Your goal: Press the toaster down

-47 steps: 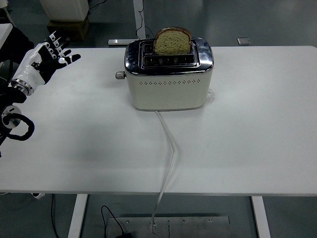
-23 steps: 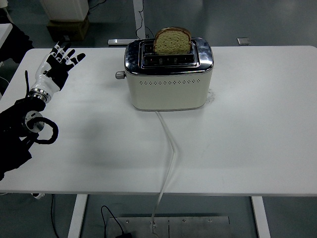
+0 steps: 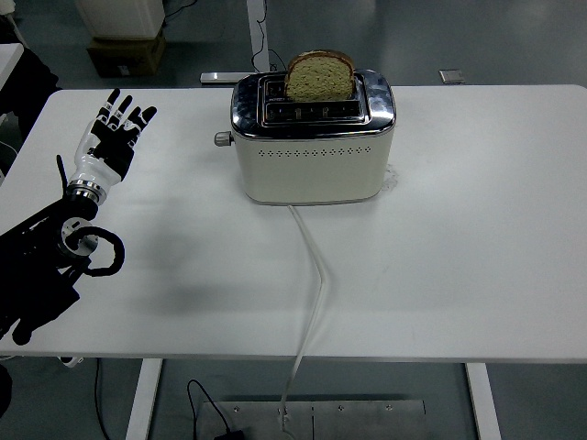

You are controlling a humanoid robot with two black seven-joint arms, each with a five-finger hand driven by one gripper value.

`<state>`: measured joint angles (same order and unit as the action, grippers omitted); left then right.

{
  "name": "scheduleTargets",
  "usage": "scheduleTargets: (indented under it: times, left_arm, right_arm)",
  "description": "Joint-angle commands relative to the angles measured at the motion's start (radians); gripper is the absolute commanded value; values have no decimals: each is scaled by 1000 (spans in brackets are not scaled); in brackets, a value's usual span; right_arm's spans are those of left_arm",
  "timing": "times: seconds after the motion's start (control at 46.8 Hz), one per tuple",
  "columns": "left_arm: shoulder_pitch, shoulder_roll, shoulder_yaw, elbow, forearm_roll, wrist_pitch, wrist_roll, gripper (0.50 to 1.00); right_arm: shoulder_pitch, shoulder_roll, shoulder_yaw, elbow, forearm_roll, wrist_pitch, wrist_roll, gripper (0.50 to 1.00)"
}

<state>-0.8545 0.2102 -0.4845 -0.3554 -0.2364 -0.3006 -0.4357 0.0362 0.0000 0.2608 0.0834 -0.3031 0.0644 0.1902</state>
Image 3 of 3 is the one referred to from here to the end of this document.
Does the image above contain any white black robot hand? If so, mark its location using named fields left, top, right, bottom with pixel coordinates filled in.
left=68, top=87, right=159, bottom=190

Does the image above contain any cream toaster with chrome top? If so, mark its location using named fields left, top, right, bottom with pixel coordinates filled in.
left=213, top=68, right=397, bottom=206

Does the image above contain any black bulky object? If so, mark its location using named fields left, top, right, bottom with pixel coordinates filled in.
left=0, top=44, right=63, bottom=116

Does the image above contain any brown cardboard box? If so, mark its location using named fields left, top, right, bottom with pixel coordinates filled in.
left=85, top=30, right=167, bottom=78

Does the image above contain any white side table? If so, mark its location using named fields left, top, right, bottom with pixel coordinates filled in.
left=0, top=41, right=25, bottom=93

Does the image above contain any white box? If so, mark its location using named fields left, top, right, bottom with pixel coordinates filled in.
left=72, top=0, right=166, bottom=39

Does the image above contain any white stand with foot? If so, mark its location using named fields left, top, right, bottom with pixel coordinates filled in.
left=199, top=0, right=285, bottom=84

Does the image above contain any white table leg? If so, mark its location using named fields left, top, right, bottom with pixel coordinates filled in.
left=124, top=358, right=164, bottom=440
left=463, top=363, right=504, bottom=440

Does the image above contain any brown bread slice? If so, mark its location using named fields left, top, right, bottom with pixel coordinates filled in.
left=283, top=49, right=357, bottom=103

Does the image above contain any grey metal plate with screws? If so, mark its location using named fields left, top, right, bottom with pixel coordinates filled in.
left=201, top=400, right=426, bottom=440

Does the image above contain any thin black cable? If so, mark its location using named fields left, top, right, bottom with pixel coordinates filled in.
left=94, top=358, right=111, bottom=440
left=250, top=0, right=288, bottom=72

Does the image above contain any white power cord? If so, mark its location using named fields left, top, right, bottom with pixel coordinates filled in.
left=279, top=204, right=329, bottom=440

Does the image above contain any black cable with adapter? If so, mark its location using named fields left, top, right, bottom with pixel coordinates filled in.
left=185, top=379, right=247, bottom=440

